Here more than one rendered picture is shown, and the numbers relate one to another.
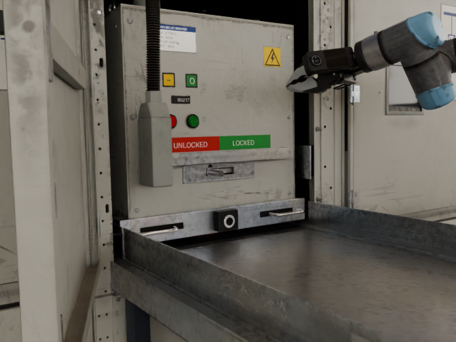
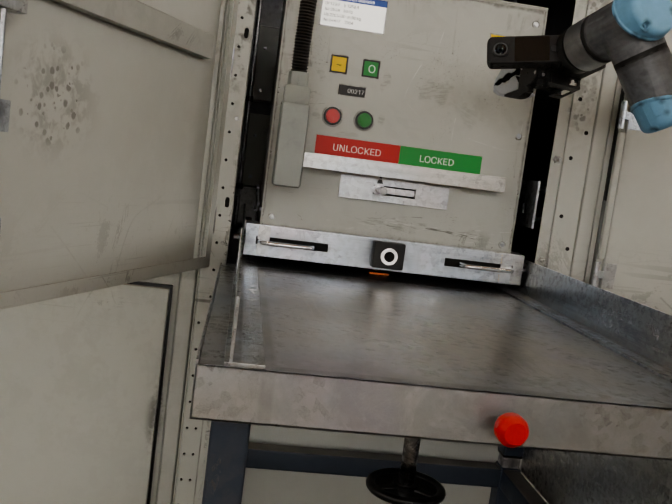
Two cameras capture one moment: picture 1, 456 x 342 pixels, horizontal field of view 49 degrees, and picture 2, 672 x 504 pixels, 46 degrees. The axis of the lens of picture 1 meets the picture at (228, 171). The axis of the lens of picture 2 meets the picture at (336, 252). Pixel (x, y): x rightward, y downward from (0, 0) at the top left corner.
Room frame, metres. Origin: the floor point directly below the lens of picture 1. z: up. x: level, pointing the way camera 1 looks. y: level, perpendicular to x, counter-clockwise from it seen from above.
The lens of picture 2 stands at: (-0.13, -0.55, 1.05)
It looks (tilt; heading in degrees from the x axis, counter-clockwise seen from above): 6 degrees down; 26
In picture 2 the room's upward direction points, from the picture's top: 7 degrees clockwise
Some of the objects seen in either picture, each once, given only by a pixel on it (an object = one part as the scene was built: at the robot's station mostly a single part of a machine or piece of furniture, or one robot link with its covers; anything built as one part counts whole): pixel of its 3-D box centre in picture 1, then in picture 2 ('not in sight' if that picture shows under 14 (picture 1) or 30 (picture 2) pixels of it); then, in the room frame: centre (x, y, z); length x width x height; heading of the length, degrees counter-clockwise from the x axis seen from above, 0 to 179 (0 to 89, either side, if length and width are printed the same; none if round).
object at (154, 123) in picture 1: (154, 144); (291, 136); (1.07, 0.15, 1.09); 0.08 x 0.05 x 0.17; 34
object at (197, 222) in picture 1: (218, 218); (384, 253); (1.26, 0.03, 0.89); 0.54 x 0.05 x 0.06; 124
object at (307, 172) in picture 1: (285, 159); (527, 202); (1.50, -0.17, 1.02); 0.30 x 0.08 x 0.09; 34
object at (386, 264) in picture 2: (226, 220); (388, 255); (1.22, 0.01, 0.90); 0.06 x 0.03 x 0.05; 124
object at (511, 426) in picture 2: not in sight; (508, 426); (0.62, -0.39, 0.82); 0.04 x 0.03 x 0.03; 34
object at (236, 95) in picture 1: (219, 117); (404, 121); (1.24, 0.02, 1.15); 0.48 x 0.01 x 0.48; 124
